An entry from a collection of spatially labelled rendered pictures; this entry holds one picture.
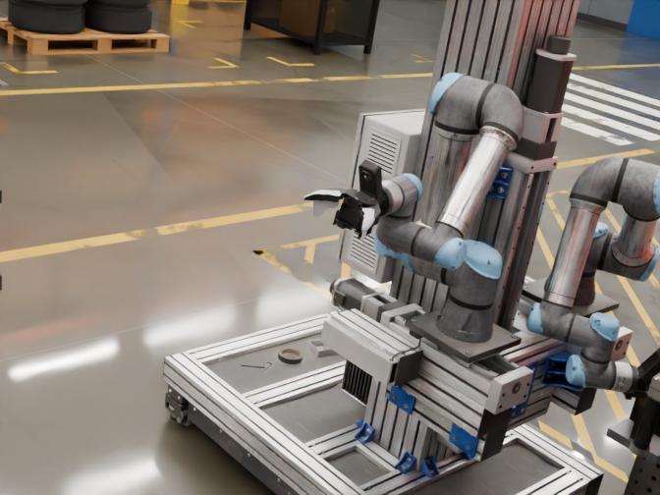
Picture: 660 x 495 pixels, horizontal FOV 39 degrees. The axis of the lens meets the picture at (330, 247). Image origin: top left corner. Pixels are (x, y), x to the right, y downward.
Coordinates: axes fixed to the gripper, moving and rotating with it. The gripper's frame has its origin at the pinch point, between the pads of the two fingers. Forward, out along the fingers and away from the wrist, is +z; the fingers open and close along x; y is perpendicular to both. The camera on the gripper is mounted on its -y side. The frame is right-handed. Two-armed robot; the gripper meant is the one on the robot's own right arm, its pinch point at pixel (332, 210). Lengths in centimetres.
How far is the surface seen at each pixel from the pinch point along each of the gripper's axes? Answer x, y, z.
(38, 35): 524, 183, -400
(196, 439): 57, 133, -62
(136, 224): 204, 153, -186
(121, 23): 509, 171, -480
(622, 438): -63, 72, -103
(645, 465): -71, 87, -122
